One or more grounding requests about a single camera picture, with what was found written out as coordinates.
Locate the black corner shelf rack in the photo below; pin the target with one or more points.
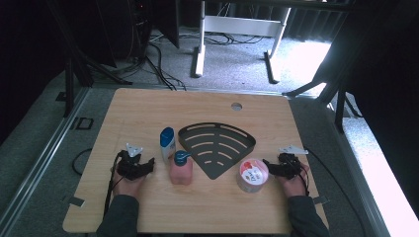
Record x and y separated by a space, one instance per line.
215 146

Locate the black metal stand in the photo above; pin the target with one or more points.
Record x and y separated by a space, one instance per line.
340 112
69 85

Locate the pink pump bottle blue cap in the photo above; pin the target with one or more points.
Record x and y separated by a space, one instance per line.
181 173

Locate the person's right hand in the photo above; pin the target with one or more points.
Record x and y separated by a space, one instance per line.
293 187

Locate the white shampoo bottle blue cap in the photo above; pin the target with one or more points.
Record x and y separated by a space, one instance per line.
167 144

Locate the person's left hand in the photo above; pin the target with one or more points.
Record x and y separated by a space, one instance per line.
126 187

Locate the black rectangular floor bracket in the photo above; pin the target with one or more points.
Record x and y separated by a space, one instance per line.
79 123

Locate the pink round tub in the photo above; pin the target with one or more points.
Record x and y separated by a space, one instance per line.
252 176

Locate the dark computer tower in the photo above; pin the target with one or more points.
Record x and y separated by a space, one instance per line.
140 19

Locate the grey tape strip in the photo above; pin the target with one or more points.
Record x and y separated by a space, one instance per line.
76 201
321 200

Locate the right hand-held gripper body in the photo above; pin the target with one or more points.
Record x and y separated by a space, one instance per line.
290 166

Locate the white desk frame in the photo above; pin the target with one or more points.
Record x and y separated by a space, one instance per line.
243 25

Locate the dark curtain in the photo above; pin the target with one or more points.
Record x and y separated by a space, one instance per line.
309 23

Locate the metal floor rail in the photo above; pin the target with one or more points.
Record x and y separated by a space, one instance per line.
42 154
362 184

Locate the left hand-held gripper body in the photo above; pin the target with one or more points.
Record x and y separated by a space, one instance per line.
130 166

